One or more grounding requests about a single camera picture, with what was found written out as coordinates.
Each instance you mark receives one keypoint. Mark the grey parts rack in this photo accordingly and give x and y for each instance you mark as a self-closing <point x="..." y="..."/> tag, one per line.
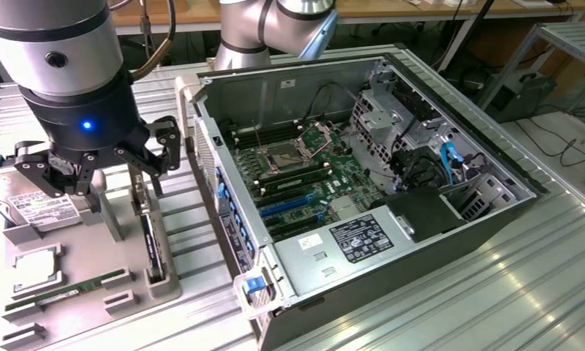
<point x="88" y="263"/>

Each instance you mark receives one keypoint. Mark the silver hard disk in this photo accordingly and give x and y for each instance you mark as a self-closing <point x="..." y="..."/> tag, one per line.
<point x="26" y="208"/>

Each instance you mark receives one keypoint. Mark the CPU chip with silver lid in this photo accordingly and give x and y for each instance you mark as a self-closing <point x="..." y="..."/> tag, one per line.
<point x="36" y="270"/>

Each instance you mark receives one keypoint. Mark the metal disk bay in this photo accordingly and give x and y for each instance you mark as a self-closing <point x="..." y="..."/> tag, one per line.
<point x="385" y="124"/>

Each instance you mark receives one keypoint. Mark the green loose RAM stick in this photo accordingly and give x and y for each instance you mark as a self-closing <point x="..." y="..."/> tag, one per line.
<point x="68" y="290"/>

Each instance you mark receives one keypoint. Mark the thin metal locking lever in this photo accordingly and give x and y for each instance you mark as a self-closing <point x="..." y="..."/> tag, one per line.
<point x="258" y="137"/>

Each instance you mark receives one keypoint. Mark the blue expansion slot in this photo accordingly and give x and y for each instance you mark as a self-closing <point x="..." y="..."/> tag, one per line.
<point x="285" y="204"/>

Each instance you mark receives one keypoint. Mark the metal socket cover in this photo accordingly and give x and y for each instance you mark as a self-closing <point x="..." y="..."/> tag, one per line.
<point x="316" y="136"/>

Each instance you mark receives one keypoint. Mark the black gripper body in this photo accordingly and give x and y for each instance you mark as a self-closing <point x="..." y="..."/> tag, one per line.
<point x="85" y="109"/>

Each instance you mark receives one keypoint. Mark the black expansion slot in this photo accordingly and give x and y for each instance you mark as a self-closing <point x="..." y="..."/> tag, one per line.
<point x="300" y="227"/>
<point x="292" y="218"/>

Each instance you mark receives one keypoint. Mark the CPU socket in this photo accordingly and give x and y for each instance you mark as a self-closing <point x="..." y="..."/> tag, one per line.
<point x="284" y="157"/>

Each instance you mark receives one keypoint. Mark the black stand pole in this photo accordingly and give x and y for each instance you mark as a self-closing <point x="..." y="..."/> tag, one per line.
<point x="460" y="33"/>

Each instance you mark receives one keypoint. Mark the installed green RAM stick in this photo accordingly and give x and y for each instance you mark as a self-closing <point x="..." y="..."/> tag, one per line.
<point x="294" y="182"/>

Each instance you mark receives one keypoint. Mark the graphics card with metal bracket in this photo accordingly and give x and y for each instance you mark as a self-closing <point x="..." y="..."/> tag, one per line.
<point x="153" y="245"/>

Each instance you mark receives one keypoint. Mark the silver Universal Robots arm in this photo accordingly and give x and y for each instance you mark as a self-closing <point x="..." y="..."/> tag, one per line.
<point x="62" y="40"/>

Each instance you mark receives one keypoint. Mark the black RAM slot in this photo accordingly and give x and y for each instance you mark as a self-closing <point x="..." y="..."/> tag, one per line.
<point x="270" y="139"/>
<point x="289" y="174"/>
<point x="262" y="132"/>

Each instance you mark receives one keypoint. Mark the open grey PC case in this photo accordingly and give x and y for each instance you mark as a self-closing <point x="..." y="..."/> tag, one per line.
<point x="370" y="292"/>

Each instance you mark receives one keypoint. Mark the metal slat shelf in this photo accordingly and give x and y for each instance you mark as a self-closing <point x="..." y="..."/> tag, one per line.
<point x="574" y="40"/>

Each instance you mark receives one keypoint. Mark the silver chipset heat sink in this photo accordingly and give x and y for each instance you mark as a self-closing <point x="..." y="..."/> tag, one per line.
<point x="346" y="206"/>

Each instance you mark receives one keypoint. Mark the blue case latch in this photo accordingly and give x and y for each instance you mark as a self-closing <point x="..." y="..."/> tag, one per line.
<point x="253" y="284"/>

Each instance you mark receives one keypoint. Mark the black equipment box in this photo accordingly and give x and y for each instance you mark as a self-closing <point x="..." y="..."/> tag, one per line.
<point x="524" y="97"/>

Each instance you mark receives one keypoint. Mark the grey power supply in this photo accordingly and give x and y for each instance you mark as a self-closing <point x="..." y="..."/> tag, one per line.
<point x="321" y="263"/>

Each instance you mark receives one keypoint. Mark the wooden desk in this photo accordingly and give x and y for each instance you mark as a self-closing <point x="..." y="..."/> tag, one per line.
<point x="394" y="11"/>

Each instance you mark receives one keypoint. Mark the green motherboard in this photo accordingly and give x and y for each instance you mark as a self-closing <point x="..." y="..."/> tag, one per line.
<point x="341" y="183"/>

